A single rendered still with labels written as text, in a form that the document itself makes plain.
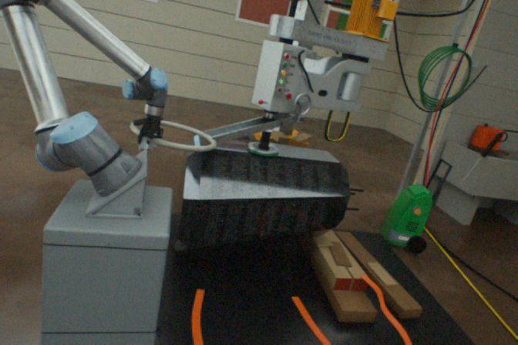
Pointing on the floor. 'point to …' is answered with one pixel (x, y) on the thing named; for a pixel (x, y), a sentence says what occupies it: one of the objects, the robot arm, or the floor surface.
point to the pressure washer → (411, 215)
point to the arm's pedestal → (104, 272)
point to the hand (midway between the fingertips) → (143, 149)
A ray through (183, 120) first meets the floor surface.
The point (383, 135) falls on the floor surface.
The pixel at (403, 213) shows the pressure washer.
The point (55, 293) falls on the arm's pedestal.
